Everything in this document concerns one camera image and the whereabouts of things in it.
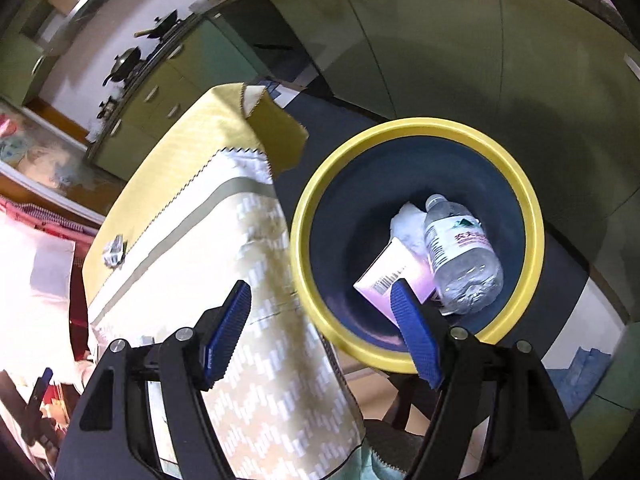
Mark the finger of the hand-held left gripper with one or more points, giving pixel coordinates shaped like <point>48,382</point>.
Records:
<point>41,389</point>

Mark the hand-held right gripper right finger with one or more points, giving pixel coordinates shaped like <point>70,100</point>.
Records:
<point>415,330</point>

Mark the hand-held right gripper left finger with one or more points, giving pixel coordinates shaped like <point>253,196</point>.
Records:
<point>227,335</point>

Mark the purple carton box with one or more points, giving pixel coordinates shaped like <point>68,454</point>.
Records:
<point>395,270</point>

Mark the clear plastic water bottle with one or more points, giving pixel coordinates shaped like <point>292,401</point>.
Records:
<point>460,260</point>

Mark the white tissue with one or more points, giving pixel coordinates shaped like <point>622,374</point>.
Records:
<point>407,225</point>

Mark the yellow rimmed trash bin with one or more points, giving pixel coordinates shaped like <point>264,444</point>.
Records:
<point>340,210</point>

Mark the chevron patterned tablecloth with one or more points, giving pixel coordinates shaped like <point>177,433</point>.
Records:
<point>200,210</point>

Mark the teal checked cloth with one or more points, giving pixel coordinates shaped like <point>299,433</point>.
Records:
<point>385,467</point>

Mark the small crumpled wrapper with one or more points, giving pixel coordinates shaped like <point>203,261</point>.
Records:
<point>114,251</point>

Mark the blue cloth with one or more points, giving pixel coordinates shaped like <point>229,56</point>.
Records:
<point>580,375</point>

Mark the red checked apron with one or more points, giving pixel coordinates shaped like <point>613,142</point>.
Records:
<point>35,215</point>

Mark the floral glass door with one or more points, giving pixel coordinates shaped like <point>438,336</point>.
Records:
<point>30,150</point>

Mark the small steel pot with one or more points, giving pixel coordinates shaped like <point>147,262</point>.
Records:
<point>107,106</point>

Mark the black lidded wok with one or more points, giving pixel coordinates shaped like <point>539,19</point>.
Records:
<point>125,62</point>

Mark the dark stone countertop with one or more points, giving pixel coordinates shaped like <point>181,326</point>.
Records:
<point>210,7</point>

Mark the green upper cabinets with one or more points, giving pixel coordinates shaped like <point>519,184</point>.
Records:
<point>20,60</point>

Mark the steel range hood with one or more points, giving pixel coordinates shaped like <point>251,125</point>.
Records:
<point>65,2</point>

